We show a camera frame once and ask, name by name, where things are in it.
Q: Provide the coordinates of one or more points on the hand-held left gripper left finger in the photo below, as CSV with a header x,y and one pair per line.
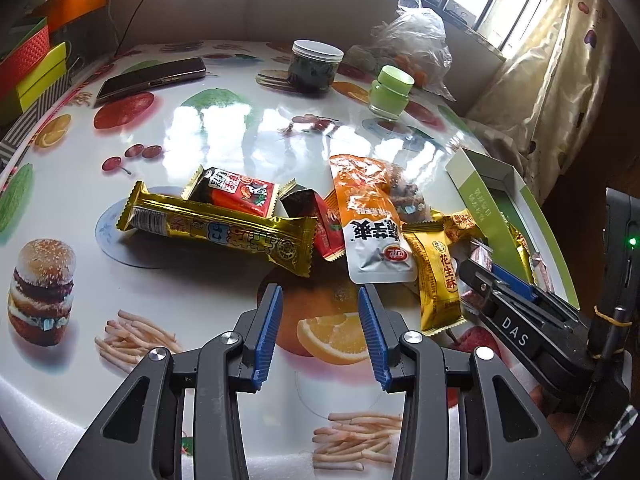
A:
x,y
267,330

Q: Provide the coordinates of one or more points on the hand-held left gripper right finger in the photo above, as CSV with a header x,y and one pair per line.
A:
x,y
372,330

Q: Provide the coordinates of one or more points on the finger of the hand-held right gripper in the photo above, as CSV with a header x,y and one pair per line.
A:
x,y
480,285
517,284

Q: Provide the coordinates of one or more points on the pink candy packet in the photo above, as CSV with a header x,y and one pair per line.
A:
x,y
480,255
539,267

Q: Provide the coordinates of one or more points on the green white cardboard box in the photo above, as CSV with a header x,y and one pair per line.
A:
x,y
480,195

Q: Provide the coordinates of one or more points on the orange white snack pouch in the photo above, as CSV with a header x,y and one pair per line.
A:
x,y
370,230

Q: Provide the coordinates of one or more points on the long gold snack bar packet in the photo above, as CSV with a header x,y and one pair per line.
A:
x,y
215,230

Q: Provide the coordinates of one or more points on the dark red snack packet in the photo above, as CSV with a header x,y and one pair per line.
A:
x,y
320,220

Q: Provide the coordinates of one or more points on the person's right forearm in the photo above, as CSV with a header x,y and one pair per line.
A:
x,y
605,450

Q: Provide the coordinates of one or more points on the yellow snack packet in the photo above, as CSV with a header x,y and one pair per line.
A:
x,y
435,280

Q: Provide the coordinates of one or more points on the red black orange snack packet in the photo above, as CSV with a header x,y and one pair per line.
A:
x,y
235,192

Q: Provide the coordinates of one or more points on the cream patterned curtain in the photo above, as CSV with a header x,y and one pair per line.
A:
x,y
550,85

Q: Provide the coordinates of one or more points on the fruit print tablecloth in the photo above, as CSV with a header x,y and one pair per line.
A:
x,y
225,125

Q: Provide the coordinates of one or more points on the green glass jar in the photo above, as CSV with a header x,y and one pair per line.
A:
x,y
390,92

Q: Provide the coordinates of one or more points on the clear plastic bag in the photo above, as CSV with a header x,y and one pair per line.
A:
x,y
415,40

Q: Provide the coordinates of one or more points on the white lid clear jar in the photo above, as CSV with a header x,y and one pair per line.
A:
x,y
312,70

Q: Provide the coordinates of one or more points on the dark smartphone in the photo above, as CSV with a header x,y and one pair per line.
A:
x,y
150,80

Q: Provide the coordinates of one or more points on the black white striped box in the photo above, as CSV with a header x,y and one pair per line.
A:
x,y
35,115

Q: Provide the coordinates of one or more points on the yellow green box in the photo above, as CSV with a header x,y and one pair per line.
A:
x,y
42,77

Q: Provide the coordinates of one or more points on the red textured box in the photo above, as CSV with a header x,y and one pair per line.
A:
x,y
25,62

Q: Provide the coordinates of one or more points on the orange box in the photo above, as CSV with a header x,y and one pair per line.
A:
x,y
75,5

